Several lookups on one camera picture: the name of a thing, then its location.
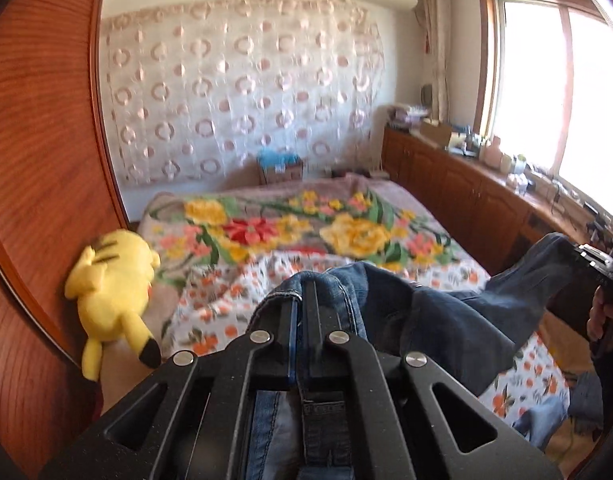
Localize blue denim jeans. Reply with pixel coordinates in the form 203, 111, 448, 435
246, 233, 595, 479

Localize right hand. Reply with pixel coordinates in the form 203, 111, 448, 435
587, 286, 613, 350

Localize long brown wooden cabinet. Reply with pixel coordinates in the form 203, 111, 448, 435
381, 126, 589, 274

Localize orange fruit print bedsheet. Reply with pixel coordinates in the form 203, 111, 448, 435
162, 252, 570, 425

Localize yellow Pikachu plush toy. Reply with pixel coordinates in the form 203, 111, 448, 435
64, 230, 161, 382

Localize white bottle on cabinet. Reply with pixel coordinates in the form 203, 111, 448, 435
483, 136, 503, 170

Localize floral pink blanket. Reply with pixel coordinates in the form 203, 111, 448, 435
137, 176, 489, 290

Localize cardboard box on cabinet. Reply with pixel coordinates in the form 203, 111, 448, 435
421, 119, 461, 148

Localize stack of papers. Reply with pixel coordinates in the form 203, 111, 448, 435
388, 103, 429, 130

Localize box with blue cloth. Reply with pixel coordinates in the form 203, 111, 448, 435
256, 150, 304, 185

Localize circle pattern lace curtain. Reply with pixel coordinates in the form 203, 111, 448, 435
99, 0, 385, 188

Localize white side curtain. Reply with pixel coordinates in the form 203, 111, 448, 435
423, 0, 452, 122

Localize sunlit window with frame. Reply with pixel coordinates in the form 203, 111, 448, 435
476, 0, 613, 214

